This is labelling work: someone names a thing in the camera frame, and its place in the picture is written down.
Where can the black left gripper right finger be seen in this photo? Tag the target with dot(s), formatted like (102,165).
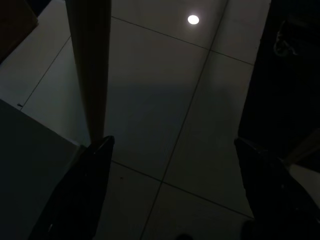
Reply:
(277,200)

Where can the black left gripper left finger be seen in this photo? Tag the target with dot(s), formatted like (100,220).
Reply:
(80,195)

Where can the brown wooden panel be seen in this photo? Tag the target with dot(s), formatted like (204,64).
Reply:
(15,22)

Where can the black furniture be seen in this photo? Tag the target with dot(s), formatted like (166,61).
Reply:
(287,87)

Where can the light wooden table leg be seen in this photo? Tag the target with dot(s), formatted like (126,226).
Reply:
(305,147)
(91,62)

